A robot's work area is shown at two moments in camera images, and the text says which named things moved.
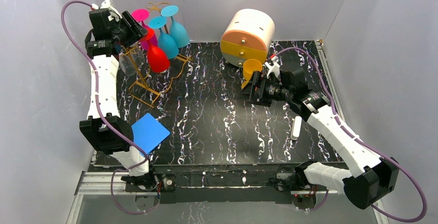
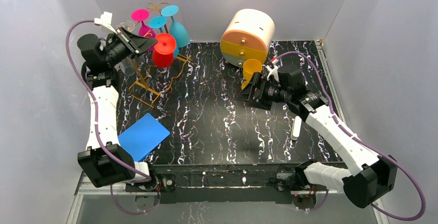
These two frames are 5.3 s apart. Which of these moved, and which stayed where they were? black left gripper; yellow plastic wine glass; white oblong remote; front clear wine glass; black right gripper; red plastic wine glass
Moved: black left gripper; red plastic wine glass
Stayed: white oblong remote; front clear wine glass; yellow plastic wine glass; black right gripper
